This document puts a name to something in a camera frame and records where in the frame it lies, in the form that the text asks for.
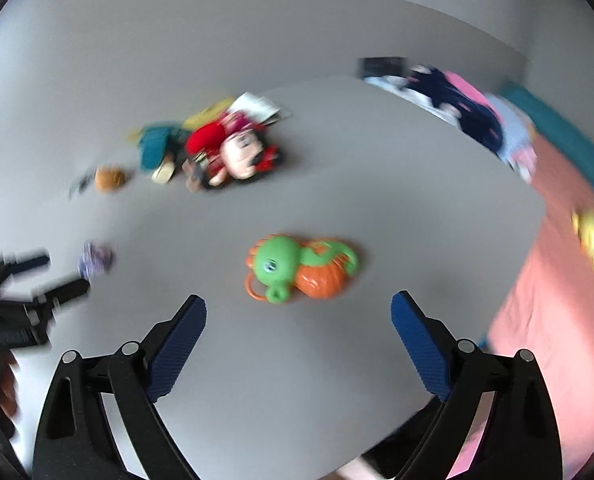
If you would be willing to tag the small yellow toy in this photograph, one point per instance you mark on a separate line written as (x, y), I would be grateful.
(591, 232)

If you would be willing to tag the dark box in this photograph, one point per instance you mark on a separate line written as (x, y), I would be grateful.
(382, 67)

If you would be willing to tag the navy plush blanket with pigs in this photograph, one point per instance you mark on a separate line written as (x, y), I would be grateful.
(459, 107)

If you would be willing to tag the white crumpled cloth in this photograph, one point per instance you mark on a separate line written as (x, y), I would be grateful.
(394, 83)

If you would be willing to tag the teal pillow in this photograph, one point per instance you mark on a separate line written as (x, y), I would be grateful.
(567, 130)

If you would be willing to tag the yellow packet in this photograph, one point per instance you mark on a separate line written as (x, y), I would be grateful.
(208, 112)

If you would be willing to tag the green and orange seahorse toy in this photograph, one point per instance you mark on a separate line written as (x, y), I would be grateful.
(302, 270)

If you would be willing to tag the teal fabric toy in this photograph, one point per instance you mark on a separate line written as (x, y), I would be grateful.
(156, 147)

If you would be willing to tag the red mouse plush toy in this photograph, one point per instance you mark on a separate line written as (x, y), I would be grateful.
(232, 152)

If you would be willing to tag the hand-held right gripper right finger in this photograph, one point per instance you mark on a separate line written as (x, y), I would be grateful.
(422, 347)

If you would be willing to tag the white handwritten paper sheet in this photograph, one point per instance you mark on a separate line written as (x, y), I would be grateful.
(257, 107)

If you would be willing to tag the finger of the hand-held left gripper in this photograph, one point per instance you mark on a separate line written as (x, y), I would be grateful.
(27, 263)
(64, 292)

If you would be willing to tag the small purple toy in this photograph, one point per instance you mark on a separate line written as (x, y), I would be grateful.
(96, 259)

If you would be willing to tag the pink pillow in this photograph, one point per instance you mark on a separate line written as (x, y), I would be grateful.
(469, 87)

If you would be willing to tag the salmon bed sheet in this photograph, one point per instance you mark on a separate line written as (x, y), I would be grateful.
(557, 300)

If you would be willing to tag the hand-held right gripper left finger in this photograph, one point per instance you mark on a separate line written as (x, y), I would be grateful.
(177, 347)

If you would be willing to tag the brown round toy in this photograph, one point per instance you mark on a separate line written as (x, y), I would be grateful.
(109, 178)

